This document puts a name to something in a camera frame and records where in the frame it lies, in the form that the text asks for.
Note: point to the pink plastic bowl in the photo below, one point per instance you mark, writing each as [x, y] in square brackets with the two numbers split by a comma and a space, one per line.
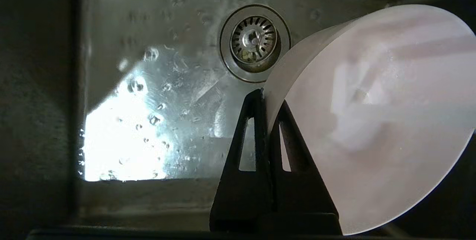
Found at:
[379, 121]

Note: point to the round metal drain strainer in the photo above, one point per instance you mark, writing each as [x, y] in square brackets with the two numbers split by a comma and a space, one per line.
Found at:
[254, 41]

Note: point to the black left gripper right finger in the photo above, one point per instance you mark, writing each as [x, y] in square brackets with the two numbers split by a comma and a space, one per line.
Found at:
[297, 199]

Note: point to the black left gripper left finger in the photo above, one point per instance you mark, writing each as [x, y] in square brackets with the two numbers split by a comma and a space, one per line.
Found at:
[240, 195]

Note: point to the stainless steel sink basin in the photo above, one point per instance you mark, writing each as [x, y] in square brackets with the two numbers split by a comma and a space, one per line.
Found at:
[148, 102]

